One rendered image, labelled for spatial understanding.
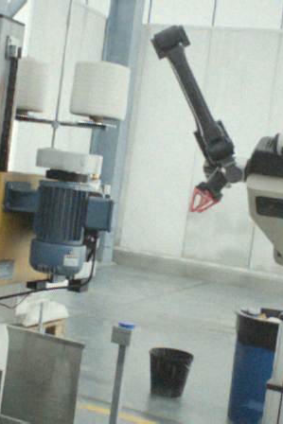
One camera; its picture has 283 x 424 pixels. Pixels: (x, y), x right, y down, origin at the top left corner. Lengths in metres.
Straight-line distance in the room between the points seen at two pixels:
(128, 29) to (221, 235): 3.28
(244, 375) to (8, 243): 2.62
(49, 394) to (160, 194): 8.20
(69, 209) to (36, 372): 1.05
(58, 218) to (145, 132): 9.11
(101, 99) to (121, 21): 9.16
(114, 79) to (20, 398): 1.38
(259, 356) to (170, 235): 6.60
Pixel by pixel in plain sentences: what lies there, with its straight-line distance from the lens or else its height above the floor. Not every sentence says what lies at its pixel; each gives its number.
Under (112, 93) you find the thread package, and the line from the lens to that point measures 2.14.
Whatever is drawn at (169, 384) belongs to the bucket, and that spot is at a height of 0.09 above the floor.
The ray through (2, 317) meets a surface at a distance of 2.59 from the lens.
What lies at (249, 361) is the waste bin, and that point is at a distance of 4.46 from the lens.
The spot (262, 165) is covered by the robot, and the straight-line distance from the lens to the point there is 2.58.
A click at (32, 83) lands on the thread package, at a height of 1.61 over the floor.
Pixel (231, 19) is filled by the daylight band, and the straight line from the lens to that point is 10.95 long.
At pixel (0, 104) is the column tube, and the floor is 1.52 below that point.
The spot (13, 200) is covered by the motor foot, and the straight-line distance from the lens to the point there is 2.09.
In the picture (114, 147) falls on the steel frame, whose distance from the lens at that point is 11.01.
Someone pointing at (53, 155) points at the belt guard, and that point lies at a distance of 1.99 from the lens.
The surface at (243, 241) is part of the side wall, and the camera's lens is 10.53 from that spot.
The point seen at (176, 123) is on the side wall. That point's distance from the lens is 10.93.
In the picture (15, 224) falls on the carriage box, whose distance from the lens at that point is 2.13.
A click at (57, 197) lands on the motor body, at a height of 1.29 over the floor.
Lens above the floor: 1.38
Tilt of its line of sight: 3 degrees down
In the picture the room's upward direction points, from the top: 7 degrees clockwise
